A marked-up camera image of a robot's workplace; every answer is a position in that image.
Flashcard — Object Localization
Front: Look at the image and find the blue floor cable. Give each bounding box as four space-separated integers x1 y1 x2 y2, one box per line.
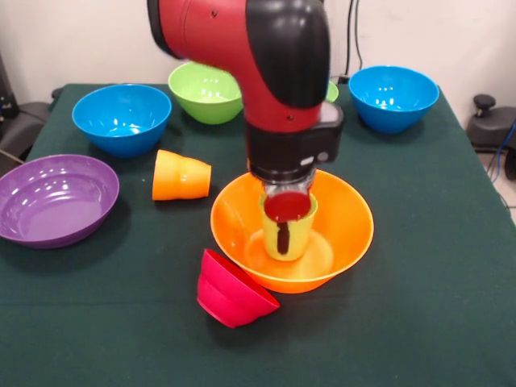
486 120 516 185

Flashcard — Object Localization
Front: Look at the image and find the purple shallow bowl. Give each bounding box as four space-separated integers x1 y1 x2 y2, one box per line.
0 153 121 250

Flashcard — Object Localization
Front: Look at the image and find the dark green tablecloth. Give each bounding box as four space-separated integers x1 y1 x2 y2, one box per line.
0 82 516 387

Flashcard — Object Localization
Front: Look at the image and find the dark grey stand foot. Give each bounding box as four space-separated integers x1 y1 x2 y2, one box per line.
466 94 516 152
0 94 61 166

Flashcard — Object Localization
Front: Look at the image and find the large green bowl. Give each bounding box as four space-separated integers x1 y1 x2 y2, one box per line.
167 61 244 125

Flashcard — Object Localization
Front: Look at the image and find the small pink-red bowl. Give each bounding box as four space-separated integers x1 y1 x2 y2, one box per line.
196 248 281 329

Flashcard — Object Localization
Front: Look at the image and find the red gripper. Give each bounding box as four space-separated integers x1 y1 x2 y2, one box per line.
264 191 312 256

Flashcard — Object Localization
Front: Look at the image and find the large yellow-orange bowl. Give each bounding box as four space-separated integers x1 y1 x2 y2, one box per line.
210 169 375 294

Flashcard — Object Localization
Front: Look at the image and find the orange plastic cup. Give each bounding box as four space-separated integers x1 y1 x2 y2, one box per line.
152 149 213 202

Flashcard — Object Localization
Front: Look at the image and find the green plastic cup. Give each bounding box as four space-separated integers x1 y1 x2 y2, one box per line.
260 192 318 262

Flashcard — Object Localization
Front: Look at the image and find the black wall cable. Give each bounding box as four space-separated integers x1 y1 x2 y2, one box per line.
345 0 364 70

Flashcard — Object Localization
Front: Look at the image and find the blue plastic bowl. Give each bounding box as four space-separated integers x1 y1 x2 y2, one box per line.
347 65 440 135
71 83 173 159

